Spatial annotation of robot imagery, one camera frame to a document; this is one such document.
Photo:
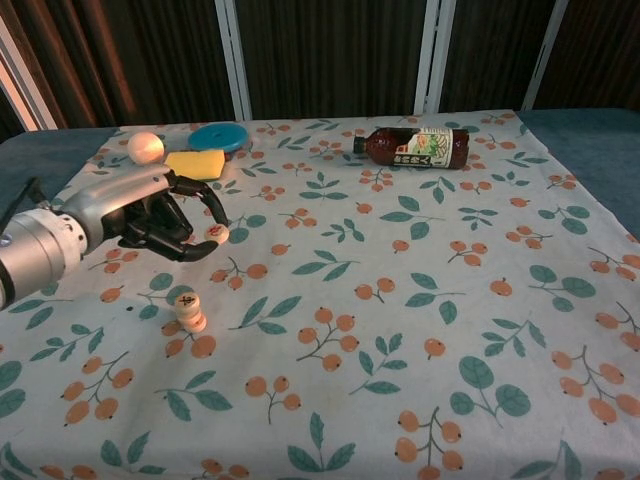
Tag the white partition frame post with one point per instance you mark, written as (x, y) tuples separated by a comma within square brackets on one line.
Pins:
[(545, 55), (235, 75), (432, 60), (37, 112)]

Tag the floral leaf fruit tablecloth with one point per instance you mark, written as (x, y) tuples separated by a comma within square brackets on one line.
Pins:
[(350, 300)]

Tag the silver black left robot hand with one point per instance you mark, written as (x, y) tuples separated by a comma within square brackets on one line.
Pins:
[(120, 200)]

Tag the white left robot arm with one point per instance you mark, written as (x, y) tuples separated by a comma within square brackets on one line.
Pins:
[(35, 250)]

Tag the yellow sponge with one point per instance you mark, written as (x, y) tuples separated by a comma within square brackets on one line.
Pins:
[(197, 164)]

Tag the brown drink bottle green label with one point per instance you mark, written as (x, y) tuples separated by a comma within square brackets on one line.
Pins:
[(385, 145)]

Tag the blue round lidded container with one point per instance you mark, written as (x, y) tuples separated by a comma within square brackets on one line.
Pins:
[(219, 136)]

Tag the white pinkish ball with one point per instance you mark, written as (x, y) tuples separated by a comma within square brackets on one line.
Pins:
[(145, 146)]

